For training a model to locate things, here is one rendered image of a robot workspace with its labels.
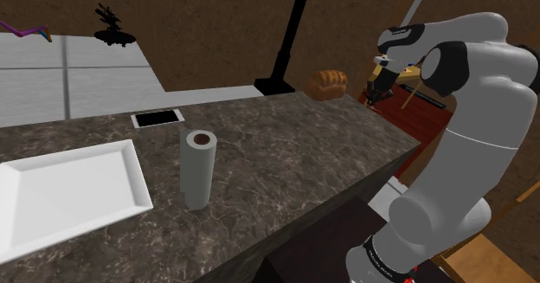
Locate grey paper towel roll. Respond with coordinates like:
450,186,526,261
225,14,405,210
179,129,218,211

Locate black stove pipe stand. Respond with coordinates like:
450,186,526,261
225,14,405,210
253,0,318,97

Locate black tablet with white frame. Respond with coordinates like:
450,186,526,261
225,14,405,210
130,108,186,130

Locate black potted plant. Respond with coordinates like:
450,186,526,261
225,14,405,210
93,2,138,48

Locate white rectangular sink basin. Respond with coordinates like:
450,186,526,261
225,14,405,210
0,138,154,267

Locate brown bread loaf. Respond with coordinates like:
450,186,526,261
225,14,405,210
303,69,349,103

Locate red wooden table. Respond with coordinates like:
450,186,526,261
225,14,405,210
357,79,458,158

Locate dark robot stand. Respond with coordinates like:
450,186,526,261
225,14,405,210
253,195,458,283

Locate purple bent rod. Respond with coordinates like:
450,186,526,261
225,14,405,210
0,19,54,44

